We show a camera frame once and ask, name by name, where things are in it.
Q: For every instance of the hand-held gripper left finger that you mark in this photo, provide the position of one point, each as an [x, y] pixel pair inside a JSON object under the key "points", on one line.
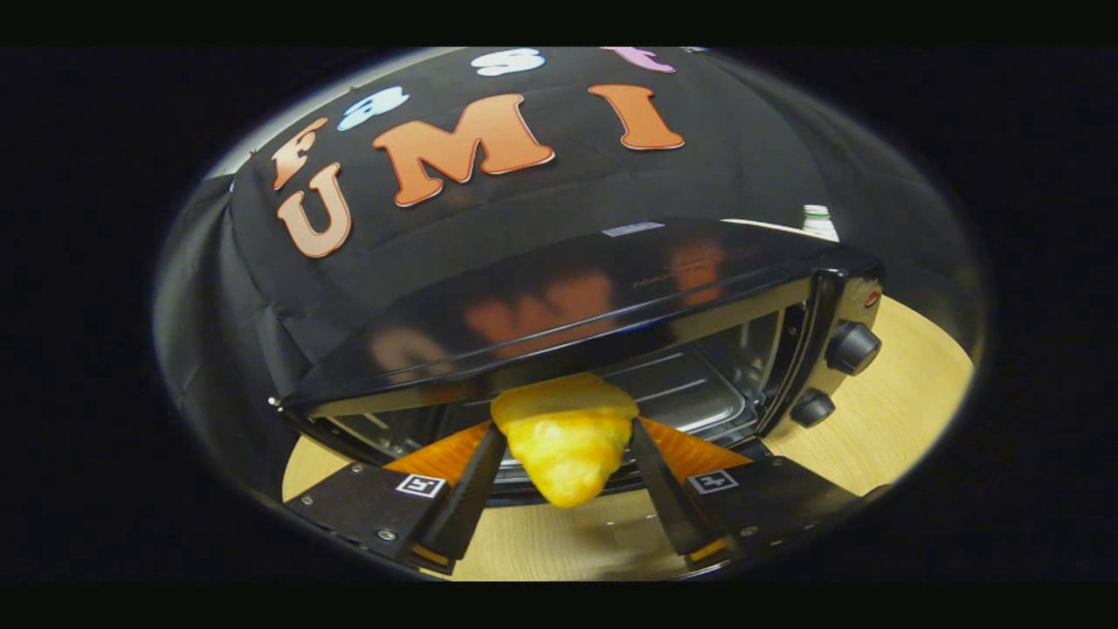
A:
{"points": [[472, 498]]}

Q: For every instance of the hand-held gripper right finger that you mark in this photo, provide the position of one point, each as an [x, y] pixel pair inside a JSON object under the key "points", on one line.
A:
{"points": [[664, 498]]}

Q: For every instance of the yellow croissant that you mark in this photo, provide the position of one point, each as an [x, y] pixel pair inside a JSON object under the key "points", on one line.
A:
{"points": [[568, 445]]}

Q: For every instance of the black toaster oven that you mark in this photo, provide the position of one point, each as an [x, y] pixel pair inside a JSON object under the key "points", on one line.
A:
{"points": [[541, 297]]}

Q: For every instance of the white bottle with green label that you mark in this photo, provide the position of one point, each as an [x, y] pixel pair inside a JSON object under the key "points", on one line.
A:
{"points": [[819, 223]]}

